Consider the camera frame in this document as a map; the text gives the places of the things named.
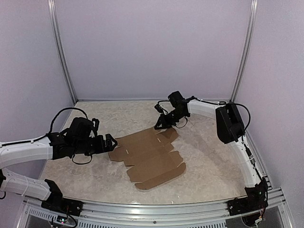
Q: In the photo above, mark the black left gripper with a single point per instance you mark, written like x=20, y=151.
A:
x=108, y=147

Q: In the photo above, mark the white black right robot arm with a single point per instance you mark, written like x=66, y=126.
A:
x=230, y=130

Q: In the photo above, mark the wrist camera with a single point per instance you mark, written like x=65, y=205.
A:
x=95, y=126
x=160, y=109

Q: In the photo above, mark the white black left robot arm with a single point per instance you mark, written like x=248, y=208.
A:
x=12, y=153

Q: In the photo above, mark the aluminium corner post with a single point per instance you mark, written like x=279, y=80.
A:
x=246, y=49
x=60, y=50

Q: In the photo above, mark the left aluminium corner post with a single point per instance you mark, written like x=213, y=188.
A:
x=60, y=50

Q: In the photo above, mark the right aluminium corner post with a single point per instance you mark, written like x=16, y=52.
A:
x=246, y=49

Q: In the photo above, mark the aluminium front frame rail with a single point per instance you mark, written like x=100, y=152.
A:
x=213, y=214

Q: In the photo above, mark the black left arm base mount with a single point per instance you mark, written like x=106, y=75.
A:
x=65, y=206

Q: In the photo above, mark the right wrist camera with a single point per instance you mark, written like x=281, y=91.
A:
x=160, y=109

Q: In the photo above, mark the brown cardboard box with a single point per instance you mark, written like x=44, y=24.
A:
x=150, y=157

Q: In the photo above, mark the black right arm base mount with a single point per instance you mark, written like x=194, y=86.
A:
x=244, y=205

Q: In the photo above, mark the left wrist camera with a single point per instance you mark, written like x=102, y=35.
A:
x=95, y=126

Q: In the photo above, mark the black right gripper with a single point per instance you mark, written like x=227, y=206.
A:
x=164, y=121

